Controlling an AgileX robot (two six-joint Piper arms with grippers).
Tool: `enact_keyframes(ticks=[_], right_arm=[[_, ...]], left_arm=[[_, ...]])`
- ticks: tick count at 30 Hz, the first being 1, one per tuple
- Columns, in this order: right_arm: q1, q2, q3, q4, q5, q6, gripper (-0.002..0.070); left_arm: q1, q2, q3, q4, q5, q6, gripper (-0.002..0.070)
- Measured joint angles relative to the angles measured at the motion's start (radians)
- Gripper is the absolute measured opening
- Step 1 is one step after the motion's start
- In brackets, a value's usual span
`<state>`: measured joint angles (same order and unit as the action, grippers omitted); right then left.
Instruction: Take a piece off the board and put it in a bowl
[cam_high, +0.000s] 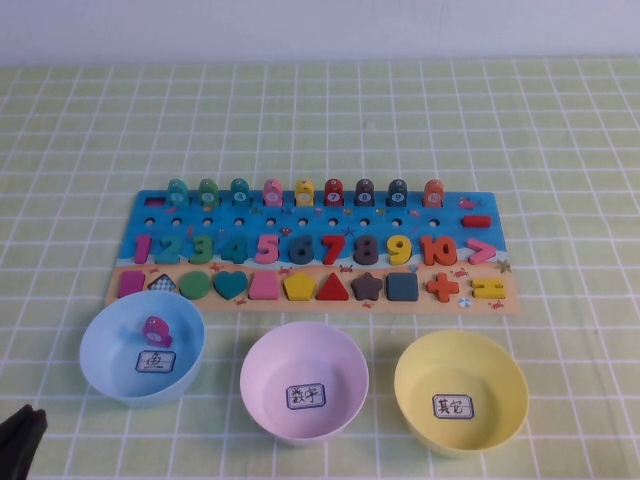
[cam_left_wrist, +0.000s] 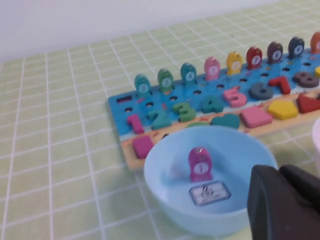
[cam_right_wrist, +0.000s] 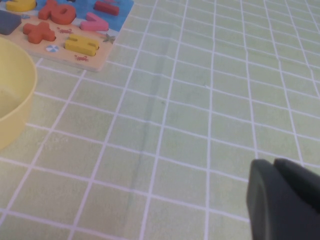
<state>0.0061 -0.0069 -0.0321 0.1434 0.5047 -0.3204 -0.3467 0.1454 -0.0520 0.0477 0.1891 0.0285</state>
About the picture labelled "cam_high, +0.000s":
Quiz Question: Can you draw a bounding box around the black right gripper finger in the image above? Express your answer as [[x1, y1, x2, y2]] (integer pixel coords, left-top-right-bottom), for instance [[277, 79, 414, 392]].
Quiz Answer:
[[9, 406, 49, 480]]

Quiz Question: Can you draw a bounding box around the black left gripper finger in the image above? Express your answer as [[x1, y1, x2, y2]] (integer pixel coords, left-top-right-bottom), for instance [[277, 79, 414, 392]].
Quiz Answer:
[[0, 404, 31, 480]]

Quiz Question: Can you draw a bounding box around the magenta fish marked 1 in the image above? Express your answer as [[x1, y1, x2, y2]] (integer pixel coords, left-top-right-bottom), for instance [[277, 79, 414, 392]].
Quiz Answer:
[[140, 314, 174, 348]]

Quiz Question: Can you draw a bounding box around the light blue plastic bowl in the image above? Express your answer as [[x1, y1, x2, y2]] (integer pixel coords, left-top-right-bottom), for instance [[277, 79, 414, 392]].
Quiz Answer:
[[78, 291, 207, 410]]

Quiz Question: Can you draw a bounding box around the white label in blue bowl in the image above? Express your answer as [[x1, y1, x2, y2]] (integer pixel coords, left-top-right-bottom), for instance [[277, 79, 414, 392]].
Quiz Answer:
[[135, 349, 177, 374]]

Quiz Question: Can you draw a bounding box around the magenta rectangle piece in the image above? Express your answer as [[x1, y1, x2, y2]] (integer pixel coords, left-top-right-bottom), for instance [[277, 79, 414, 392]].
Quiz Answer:
[[118, 270, 146, 299]]

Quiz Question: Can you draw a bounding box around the green circle piece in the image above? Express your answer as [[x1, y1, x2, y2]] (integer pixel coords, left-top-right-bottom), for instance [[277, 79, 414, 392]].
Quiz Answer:
[[179, 271, 211, 301]]

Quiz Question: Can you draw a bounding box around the teal number 2 piece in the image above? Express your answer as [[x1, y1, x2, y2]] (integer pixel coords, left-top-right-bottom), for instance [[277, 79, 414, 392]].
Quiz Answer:
[[152, 234, 181, 265]]

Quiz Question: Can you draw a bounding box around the teal heart piece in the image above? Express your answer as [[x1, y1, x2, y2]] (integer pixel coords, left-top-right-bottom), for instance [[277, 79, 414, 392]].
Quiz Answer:
[[213, 270, 249, 300]]

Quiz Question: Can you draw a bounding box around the green number 3 piece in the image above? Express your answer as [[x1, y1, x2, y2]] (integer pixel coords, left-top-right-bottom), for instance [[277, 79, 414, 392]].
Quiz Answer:
[[187, 234, 215, 265]]

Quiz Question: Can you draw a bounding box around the white label in pink bowl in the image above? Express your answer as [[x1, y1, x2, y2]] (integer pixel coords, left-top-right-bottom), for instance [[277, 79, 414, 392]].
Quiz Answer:
[[285, 384, 326, 411]]

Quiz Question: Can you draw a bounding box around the pink trapezoid piece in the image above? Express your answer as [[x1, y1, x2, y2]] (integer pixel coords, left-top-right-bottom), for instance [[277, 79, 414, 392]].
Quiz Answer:
[[248, 272, 280, 301]]

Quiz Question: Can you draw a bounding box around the pink plastic bowl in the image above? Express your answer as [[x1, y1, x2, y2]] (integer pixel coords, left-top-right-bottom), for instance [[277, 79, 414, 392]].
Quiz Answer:
[[239, 320, 370, 448]]

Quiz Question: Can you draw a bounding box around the teal number 4 piece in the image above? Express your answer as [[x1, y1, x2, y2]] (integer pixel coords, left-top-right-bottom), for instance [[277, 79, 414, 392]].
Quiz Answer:
[[219, 234, 250, 264]]

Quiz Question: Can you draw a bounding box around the pink number 5 piece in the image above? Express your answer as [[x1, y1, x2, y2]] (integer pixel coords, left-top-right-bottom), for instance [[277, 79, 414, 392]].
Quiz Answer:
[[254, 233, 281, 265]]

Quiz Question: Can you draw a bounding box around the yellow pentagon piece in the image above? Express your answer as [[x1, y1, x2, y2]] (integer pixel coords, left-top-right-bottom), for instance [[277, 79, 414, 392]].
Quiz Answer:
[[283, 272, 318, 301]]

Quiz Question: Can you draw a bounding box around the slate number 6 piece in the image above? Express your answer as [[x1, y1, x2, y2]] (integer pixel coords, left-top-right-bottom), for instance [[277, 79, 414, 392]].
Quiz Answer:
[[289, 234, 317, 266]]

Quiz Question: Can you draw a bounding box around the red triangle piece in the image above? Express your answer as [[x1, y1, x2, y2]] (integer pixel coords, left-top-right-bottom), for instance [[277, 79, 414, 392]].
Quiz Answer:
[[315, 272, 351, 301]]

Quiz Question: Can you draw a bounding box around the red number 7 piece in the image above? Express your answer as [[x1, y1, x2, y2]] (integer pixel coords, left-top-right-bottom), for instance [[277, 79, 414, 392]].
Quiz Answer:
[[321, 234, 347, 265]]

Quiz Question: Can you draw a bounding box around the blue beach puzzle board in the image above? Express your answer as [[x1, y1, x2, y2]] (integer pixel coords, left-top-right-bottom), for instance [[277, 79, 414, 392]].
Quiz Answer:
[[103, 189, 521, 317]]

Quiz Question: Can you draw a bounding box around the brown star piece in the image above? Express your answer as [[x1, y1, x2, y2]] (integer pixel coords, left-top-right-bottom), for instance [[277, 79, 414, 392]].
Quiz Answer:
[[350, 272, 385, 302]]

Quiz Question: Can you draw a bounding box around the brown number 8 piece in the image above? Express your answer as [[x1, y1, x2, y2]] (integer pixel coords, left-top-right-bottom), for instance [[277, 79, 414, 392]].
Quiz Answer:
[[353, 234, 380, 266]]

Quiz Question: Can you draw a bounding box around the slate square piece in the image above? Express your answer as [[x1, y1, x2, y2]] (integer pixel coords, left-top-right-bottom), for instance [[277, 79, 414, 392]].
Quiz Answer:
[[385, 272, 419, 303]]

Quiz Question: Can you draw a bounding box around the yellow number 9 piece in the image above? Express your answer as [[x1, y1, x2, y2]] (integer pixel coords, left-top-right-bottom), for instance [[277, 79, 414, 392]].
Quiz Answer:
[[386, 234, 414, 266]]

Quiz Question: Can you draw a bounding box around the white label in yellow bowl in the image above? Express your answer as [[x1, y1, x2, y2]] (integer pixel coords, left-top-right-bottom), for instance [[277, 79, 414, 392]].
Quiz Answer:
[[432, 394, 475, 420]]

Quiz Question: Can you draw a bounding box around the yellow plastic bowl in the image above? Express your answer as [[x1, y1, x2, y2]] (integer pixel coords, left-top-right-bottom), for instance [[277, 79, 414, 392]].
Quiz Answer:
[[393, 328, 530, 459]]

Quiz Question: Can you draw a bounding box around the orange plus sign piece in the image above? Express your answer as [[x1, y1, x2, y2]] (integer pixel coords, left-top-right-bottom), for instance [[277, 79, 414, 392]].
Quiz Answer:
[[426, 272, 460, 303]]

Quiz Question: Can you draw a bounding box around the orange number 10 piece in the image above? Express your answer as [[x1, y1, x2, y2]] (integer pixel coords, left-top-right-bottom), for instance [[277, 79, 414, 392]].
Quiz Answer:
[[419, 234, 459, 266]]

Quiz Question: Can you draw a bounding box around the yellow equals sign piece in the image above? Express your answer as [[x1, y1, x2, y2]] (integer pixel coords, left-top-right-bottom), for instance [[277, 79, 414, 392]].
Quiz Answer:
[[471, 278, 506, 300]]

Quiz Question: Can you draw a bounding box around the pink greater-than sign piece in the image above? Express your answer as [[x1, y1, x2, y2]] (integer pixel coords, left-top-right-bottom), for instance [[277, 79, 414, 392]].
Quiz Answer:
[[466, 238, 498, 265]]

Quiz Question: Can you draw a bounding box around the teal fish marked 2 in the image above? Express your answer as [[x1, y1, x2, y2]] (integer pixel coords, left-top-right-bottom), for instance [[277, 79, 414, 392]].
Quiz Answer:
[[166, 178, 190, 207]]

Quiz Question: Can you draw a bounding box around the green fish marked 3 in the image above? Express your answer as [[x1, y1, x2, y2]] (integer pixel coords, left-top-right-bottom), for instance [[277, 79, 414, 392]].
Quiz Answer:
[[197, 178, 220, 207]]

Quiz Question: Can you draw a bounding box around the teal fish marked 4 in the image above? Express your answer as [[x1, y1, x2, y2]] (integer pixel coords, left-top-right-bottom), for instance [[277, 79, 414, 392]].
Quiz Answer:
[[229, 178, 251, 206]]

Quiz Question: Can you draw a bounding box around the red fish marked 7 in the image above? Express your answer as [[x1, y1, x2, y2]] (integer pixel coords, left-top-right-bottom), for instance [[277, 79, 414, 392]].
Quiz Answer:
[[324, 178, 346, 207]]

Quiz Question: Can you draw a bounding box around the slate fish marked 9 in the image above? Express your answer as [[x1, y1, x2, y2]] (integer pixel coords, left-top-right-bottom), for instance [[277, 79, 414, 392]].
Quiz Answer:
[[387, 178, 409, 207]]

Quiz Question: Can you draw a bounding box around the green checkered tablecloth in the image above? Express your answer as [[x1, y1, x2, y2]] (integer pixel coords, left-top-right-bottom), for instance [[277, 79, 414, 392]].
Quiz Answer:
[[0, 54, 640, 480]]

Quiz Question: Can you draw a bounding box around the orange fish marked 10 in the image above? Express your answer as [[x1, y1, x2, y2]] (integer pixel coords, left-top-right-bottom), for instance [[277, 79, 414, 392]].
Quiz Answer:
[[423, 178, 446, 207]]

